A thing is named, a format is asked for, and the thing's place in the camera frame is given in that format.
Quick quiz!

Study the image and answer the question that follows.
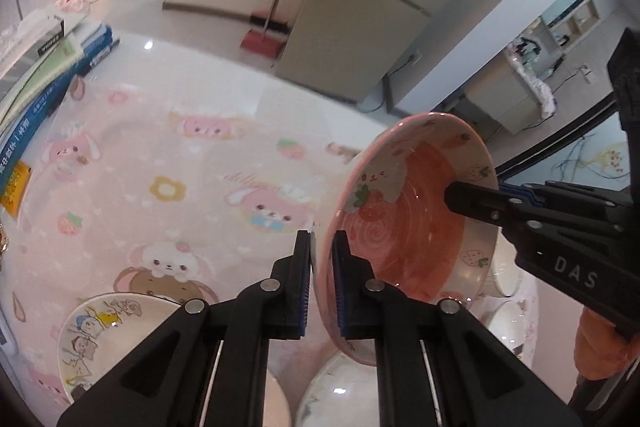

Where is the grey vanity cabinet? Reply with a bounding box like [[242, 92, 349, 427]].
[[463, 46, 556, 135]]

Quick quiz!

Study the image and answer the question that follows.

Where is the cartoon cat white plate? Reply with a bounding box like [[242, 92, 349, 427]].
[[58, 293, 179, 402]]

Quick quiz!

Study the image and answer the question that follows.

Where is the glass sliding door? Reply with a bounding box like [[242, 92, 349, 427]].
[[495, 95, 631, 191]]

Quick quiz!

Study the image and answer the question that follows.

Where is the pink cartoon tablecloth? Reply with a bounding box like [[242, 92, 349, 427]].
[[0, 76, 539, 427]]

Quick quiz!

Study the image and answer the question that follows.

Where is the right hand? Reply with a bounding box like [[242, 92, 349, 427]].
[[574, 308, 639, 381]]

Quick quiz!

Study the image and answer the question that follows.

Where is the stack of books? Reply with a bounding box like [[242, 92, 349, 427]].
[[1, 6, 119, 217]]

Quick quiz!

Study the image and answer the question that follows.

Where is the pink strawberry rabbit bowl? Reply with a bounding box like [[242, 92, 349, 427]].
[[312, 113, 498, 365]]

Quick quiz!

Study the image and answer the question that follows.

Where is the white bowl at bottom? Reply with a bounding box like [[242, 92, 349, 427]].
[[294, 352, 380, 427]]

